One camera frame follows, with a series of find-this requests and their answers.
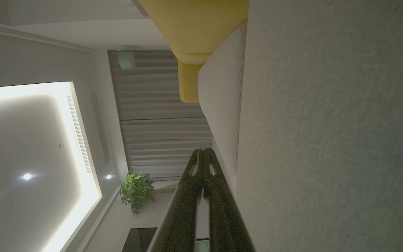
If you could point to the small grey sofa cushion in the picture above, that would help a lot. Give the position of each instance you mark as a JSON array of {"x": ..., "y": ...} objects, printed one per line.
[{"x": 219, "y": 98}]

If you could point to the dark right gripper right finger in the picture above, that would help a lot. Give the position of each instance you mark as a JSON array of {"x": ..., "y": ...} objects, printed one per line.
[{"x": 224, "y": 224}]

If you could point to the white round speaker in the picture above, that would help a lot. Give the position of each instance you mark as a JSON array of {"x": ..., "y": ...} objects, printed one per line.
[{"x": 126, "y": 60}]

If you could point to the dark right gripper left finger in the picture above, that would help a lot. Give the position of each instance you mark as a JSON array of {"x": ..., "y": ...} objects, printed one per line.
[{"x": 180, "y": 217}]

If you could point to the black glossy panel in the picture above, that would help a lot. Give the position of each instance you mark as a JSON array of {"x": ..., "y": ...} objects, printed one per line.
[{"x": 138, "y": 241}]

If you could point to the green potted plant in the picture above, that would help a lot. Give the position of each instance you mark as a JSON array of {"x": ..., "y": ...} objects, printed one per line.
[{"x": 136, "y": 192}]

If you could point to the large grey sofa seat cushion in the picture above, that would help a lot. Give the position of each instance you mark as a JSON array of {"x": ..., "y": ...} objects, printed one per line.
[{"x": 327, "y": 122}]

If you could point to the grey pleated curtain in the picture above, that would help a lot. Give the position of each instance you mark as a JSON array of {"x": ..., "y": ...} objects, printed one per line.
[{"x": 152, "y": 105}]

